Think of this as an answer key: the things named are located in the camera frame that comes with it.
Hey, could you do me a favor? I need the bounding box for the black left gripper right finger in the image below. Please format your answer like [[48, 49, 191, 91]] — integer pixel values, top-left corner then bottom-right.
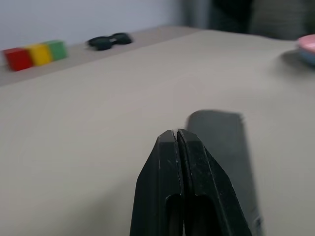
[[177, 128, 253, 236]]

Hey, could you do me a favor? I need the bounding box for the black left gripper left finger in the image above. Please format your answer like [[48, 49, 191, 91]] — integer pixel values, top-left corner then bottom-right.
[[129, 129, 186, 236]]

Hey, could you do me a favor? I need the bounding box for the black double round object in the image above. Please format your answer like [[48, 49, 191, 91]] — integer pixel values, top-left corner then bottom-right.
[[87, 32, 134, 51]]

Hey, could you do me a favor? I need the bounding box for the green cube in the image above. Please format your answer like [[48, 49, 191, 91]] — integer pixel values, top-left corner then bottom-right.
[[45, 40, 69, 61]]

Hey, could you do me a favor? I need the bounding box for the blue plate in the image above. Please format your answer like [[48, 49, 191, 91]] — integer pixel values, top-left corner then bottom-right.
[[298, 48, 315, 66]]

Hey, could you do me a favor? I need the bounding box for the yellow cube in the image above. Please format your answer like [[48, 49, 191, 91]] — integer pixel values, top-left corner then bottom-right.
[[26, 43, 54, 66]]

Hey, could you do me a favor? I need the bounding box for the pink plate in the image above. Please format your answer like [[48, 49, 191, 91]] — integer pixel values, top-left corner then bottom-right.
[[296, 34, 315, 54]]

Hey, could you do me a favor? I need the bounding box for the red cube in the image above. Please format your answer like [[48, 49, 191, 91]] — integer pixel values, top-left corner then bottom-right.
[[1, 47, 33, 72]]

